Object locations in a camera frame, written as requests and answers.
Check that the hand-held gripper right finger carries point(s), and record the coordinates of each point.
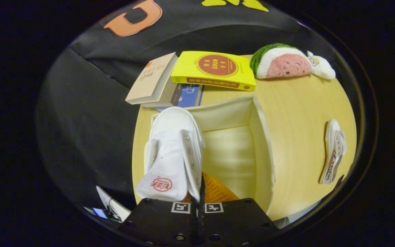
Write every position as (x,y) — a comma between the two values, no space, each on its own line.
(235,219)

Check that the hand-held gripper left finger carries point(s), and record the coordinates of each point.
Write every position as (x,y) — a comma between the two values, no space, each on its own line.
(163,219)

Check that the beige fabric storage box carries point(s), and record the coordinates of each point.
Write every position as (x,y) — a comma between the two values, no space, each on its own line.
(235,151)

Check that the white canvas shoe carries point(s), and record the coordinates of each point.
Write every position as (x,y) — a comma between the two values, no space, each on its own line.
(334,147)
(171,151)

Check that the lit screen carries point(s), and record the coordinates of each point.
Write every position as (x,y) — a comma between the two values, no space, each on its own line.
(98,212)

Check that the grey book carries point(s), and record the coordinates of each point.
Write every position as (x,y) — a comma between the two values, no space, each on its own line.
(168,96)

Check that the blue book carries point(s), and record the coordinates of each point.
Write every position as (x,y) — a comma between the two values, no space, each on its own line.
(189,96)

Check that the beige paperback book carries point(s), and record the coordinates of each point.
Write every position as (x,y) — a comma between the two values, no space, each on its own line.
(149,80)

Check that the yellow book with red circle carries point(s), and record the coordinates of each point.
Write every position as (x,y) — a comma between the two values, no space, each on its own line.
(214,68)

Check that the watermelon slice plush toy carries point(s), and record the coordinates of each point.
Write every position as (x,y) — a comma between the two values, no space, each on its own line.
(283,63)

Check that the white plush toy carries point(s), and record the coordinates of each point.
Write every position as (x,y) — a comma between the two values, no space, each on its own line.
(322,67)

